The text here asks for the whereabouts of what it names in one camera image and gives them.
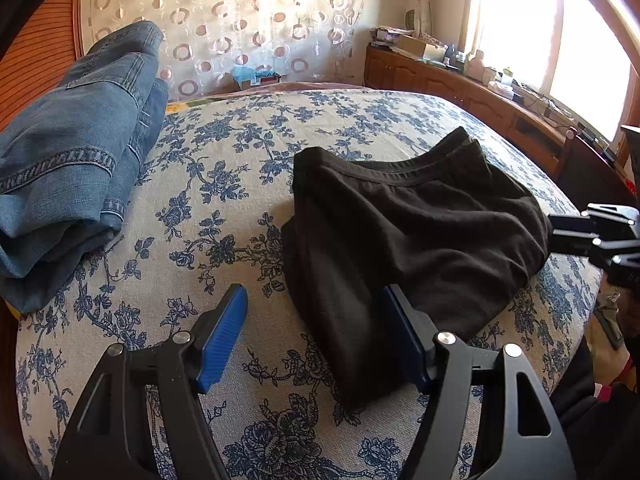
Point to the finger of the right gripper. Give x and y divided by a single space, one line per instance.
570 222
578 247

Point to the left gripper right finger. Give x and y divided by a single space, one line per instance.
519 435

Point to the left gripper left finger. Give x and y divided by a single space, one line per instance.
108 436

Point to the black pants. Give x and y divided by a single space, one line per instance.
458 236

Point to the wooden sideboard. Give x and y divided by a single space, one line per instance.
388 70

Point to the window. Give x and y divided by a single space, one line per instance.
563 49

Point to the cardboard box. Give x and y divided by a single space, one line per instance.
425 48

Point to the blue floral bedspread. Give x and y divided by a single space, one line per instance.
207 212

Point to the folded blue jeans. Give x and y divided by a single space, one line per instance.
70 159

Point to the circle patterned curtain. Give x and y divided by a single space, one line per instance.
203 40

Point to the colourful floral blanket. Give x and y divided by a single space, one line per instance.
279 87

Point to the blue tissue box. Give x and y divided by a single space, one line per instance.
247 78

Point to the wooden slatted headboard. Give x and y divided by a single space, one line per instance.
46 46

